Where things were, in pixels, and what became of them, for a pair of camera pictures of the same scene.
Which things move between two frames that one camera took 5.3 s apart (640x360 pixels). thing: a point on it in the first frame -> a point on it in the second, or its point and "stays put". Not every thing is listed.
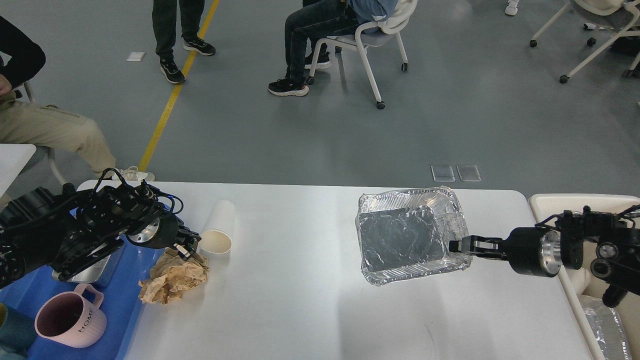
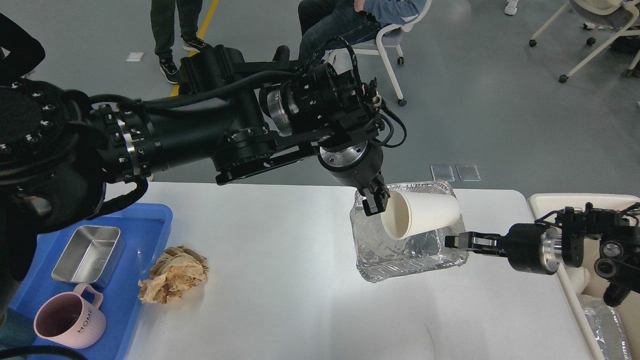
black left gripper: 164,232 -> 359,163
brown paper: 170,274 stays put
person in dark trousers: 164,21 stays put
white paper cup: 217,234 -> 410,213
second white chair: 619,16 stays put
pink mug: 73,318 stays put
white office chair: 371,34 -> 341,61
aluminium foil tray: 404,234 stays put
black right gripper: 529,250 stays put
